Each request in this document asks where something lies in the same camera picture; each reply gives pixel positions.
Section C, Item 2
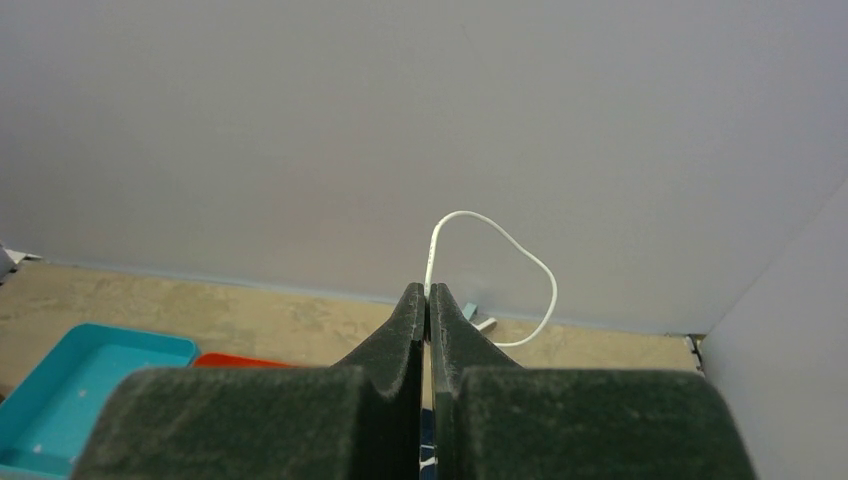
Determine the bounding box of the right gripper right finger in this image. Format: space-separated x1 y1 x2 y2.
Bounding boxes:
429 284 755 479

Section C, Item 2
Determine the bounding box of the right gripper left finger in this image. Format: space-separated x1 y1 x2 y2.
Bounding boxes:
72 283 426 479

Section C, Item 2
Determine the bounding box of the dark blue plastic bin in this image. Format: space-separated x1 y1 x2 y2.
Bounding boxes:
419 409 437 480

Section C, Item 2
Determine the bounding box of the small grey clip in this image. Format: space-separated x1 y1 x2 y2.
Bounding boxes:
462 303 498 332

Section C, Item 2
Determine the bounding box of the orange plastic bin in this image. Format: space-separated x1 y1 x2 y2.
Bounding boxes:
192 352 292 368

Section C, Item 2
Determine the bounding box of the teal plastic bin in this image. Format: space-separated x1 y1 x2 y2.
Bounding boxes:
1 323 199 479

